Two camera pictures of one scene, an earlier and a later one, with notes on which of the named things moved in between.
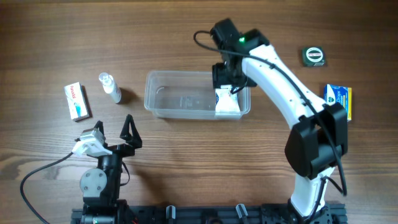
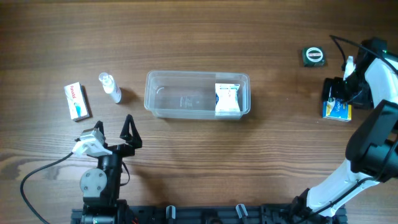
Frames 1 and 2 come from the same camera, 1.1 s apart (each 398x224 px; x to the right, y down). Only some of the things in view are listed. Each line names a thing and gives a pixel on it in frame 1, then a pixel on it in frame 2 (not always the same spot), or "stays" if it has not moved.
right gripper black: x=224 y=79 to x=330 y=90
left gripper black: x=117 y=149 stays
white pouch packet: x=227 y=102 stays
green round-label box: x=313 y=56 stays
